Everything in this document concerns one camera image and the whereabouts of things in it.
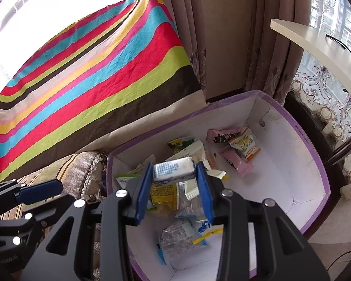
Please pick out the plain pink snack packet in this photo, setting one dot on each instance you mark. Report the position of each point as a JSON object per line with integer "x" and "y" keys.
{"x": 237, "y": 162}

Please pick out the green black snack packet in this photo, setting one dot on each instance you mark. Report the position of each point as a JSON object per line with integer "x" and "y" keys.
{"x": 180, "y": 144}

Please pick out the large clear snack packet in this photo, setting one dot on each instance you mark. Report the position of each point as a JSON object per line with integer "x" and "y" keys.
{"x": 178, "y": 234}

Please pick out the small white blue candy packet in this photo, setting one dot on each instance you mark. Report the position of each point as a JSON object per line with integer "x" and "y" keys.
{"x": 174, "y": 170}

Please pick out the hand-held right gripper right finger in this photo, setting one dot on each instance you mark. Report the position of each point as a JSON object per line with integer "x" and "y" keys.
{"x": 204, "y": 193}

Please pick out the silver blue snack packet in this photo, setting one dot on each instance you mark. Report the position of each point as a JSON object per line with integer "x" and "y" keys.
{"x": 203, "y": 227}

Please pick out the white desk board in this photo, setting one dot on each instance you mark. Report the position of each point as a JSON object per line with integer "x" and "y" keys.
{"x": 318, "y": 38}

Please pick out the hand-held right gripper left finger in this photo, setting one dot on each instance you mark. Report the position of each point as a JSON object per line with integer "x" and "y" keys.
{"x": 143, "y": 193}

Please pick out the white serrated snack packet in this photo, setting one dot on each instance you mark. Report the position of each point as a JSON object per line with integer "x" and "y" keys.
{"x": 136, "y": 168}

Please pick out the embroidered lace curtain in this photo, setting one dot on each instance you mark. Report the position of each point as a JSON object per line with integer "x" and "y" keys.
{"x": 324, "y": 93}

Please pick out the clear blue edged packet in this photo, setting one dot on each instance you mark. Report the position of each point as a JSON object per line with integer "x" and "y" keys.
{"x": 185, "y": 209}

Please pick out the striped plush cushion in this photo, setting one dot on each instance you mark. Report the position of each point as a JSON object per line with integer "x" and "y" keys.
{"x": 76, "y": 166}

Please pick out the yellow green snack packet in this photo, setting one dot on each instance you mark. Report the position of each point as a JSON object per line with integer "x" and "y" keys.
{"x": 163, "y": 196}

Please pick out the purple edged cardboard box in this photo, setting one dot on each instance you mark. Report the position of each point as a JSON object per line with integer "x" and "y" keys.
{"x": 280, "y": 166}

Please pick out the small white sachet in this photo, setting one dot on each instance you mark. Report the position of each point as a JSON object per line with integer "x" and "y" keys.
{"x": 188, "y": 191}

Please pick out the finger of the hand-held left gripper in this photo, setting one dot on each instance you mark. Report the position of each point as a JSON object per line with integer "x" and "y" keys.
{"x": 17, "y": 224}
{"x": 41, "y": 190}

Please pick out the large white snack packet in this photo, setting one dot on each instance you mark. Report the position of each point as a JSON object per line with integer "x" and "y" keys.
{"x": 193, "y": 152}

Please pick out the yellow lemon snack packet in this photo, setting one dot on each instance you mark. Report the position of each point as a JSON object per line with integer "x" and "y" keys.
{"x": 247, "y": 146}

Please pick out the dark curved wooden bar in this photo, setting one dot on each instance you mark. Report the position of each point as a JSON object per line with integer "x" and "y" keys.
{"x": 343, "y": 152}

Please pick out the yellow strip snack packet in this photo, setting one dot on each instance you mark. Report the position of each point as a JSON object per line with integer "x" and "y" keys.
{"x": 206, "y": 236}

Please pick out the green white snack packet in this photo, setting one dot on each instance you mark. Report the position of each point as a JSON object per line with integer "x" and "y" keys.
{"x": 125, "y": 179}

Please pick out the colourful striped tablecloth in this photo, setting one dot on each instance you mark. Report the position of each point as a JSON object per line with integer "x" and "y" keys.
{"x": 90, "y": 93}

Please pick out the brown pink curtain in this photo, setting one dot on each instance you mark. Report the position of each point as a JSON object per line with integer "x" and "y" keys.
{"x": 280, "y": 35}
{"x": 181, "y": 20}

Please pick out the pale yellow snack packet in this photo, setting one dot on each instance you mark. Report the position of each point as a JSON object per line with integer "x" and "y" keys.
{"x": 218, "y": 175}

